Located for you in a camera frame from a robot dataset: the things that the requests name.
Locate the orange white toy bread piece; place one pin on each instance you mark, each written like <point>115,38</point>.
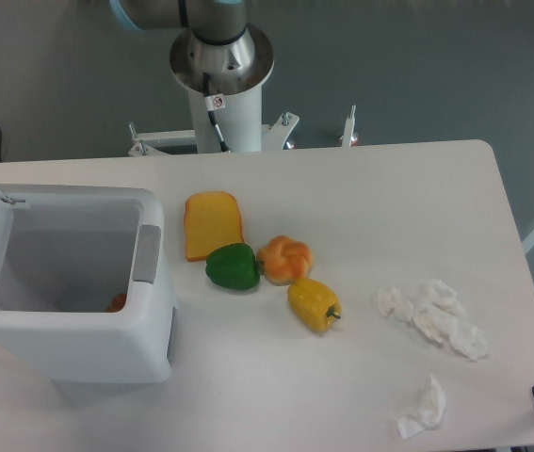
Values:
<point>117,303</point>

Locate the white plastic trash can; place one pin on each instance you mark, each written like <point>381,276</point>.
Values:
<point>71,250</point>

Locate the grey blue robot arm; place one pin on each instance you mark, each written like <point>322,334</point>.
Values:
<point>215,19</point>

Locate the orange knotted toy bun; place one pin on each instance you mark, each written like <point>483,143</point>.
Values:
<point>283,260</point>

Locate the green toy bell pepper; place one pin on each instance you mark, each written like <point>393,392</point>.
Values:
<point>233,267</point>

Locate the toy toast slice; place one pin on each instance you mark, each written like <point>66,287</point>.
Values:
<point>212,220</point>

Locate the yellow toy bell pepper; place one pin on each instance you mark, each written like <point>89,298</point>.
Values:
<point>314,303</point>

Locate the large crumpled white tissue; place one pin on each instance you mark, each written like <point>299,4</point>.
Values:
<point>437,314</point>

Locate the small crumpled white tissue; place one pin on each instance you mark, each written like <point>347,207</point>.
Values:
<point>428,412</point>

